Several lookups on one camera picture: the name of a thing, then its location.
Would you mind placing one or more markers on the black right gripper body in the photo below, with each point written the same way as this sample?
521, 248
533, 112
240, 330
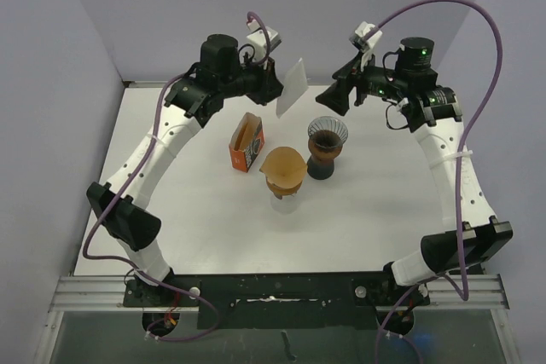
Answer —
374, 81

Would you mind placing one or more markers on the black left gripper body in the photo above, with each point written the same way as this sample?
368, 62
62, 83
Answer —
252, 78

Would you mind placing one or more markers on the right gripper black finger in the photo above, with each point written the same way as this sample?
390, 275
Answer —
336, 97
349, 71

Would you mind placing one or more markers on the white paper coffee filter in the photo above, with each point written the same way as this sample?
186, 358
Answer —
294, 86

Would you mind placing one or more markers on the grey swirled glass dripper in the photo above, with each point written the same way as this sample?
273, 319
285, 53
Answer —
328, 132

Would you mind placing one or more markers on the orange coffee filter box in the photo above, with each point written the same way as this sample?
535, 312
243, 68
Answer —
247, 142

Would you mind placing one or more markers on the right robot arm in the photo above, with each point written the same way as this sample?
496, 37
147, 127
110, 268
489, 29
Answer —
473, 234

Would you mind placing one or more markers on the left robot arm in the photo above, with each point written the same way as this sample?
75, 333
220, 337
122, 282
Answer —
184, 107

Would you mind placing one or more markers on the clear glass carafe wooden collar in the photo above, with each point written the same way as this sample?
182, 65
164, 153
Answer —
285, 204

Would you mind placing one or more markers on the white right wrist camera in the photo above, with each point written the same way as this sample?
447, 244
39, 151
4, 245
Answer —
364, 38

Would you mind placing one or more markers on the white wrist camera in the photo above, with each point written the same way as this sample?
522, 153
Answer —
257, 39
364, 38

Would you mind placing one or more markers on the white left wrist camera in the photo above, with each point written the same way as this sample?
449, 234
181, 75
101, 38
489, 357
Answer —
257, 39

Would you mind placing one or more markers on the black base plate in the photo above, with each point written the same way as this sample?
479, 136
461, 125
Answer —
277, 301

